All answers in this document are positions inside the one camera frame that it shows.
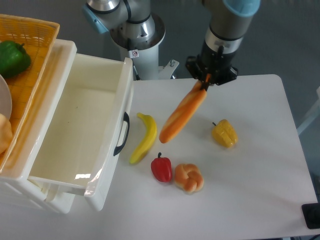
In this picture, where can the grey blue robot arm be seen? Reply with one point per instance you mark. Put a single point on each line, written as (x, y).
(219, 25)

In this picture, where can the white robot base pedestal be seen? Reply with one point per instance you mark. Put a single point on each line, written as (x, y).
(140, 42)

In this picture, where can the dark drawer handle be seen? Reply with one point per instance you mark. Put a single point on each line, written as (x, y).
(123, 134)

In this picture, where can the pale bread in basket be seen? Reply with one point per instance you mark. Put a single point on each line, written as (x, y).
(6, 134)

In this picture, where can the black device at edge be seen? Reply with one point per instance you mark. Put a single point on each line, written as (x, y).
(311, 214)

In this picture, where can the long orange bread baguette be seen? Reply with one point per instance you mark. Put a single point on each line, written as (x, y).
(183, 113)

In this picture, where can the white upper drawer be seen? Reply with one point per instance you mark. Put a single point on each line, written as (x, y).
(77, 153)

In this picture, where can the orange wicker basket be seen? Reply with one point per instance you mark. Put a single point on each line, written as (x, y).
(38, 37)

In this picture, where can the yellow bell pepper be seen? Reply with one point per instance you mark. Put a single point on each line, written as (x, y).
(224, 133)

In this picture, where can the red bell pepper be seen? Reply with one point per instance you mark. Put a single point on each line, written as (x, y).
(161, 168)

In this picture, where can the white plate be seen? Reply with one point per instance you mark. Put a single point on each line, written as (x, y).
(5, 99)

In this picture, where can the white drawer cabinet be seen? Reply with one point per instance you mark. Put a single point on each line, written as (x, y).
(15, 186)

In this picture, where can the green bell pepper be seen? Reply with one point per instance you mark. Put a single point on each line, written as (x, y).
(14, 59)

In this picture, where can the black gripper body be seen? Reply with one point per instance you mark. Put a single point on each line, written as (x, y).
(214, 62)

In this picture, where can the yellow banana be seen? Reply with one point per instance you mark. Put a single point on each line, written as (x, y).
(148, 140)

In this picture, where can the white frame at right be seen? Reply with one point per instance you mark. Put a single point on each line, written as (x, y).
(310, 115)

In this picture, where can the knotted bread roll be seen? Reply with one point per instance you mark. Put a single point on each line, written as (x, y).
(188, 177)

